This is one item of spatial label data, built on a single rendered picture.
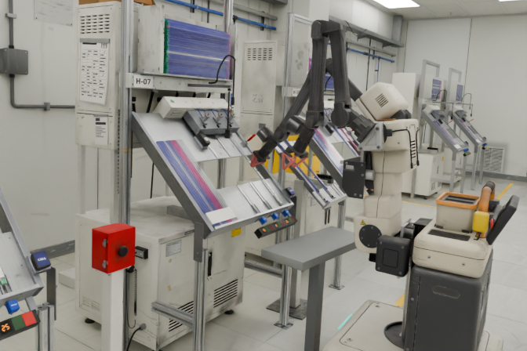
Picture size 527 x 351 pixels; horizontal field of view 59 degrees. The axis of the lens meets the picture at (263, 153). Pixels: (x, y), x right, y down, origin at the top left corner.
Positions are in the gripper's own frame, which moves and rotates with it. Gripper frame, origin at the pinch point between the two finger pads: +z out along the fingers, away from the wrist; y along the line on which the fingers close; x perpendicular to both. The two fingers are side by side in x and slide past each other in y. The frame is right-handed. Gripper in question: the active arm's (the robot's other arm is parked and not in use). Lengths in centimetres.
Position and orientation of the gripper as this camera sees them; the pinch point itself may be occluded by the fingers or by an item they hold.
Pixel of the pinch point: (252, 164)
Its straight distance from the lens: 258.0
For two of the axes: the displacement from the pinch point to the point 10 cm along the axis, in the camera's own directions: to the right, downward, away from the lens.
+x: 5.8, 7.5, -3.3
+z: -6.0, 6.6, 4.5
